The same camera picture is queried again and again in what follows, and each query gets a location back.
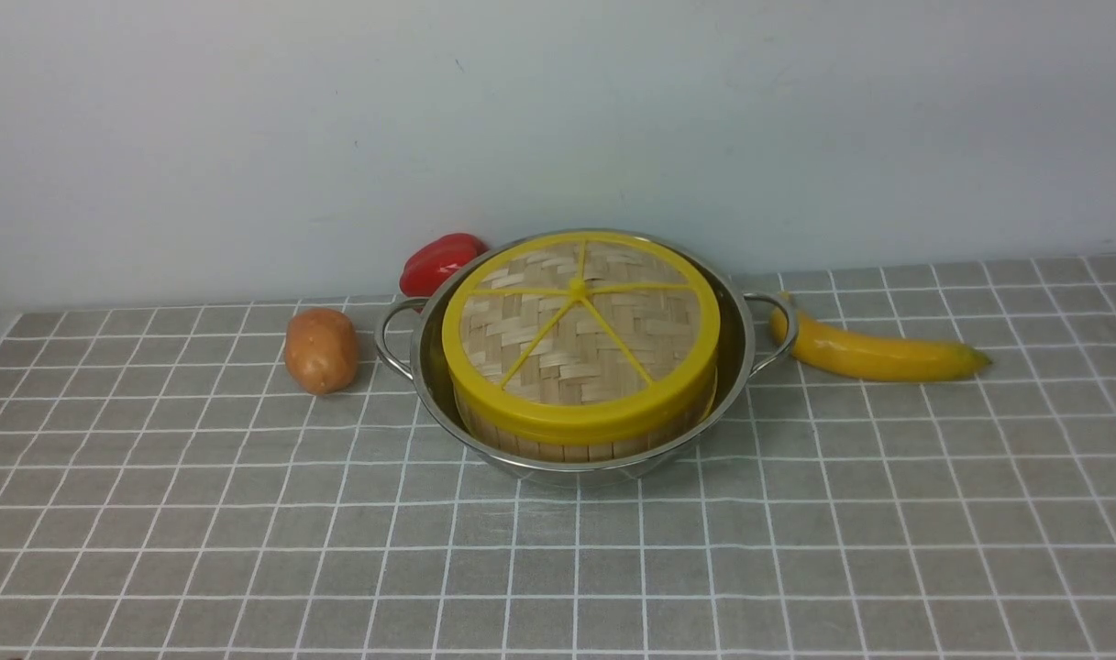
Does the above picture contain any yellow rimmed woven bamboo lid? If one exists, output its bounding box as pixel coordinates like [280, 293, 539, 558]
[440, 231, 723, 430]

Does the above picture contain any yellow rimmed bamboo steamer basket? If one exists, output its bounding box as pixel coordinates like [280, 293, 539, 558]
[456, 373, 716, 463]

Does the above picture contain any stainless steel pot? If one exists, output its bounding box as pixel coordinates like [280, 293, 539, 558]
[373, 229, 800, 489]

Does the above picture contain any red bell pepper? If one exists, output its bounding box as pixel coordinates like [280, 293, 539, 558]
[400, 233, 488, 298]

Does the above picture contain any brown potato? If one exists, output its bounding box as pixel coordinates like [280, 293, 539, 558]
[283, 306, 359, 396]

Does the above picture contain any yellow banana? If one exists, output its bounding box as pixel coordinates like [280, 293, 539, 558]
[791, 310, 992, 383]

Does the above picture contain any grey checkered tablecloth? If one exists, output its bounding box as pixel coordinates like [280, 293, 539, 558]
[0, 254, 1116, 659]

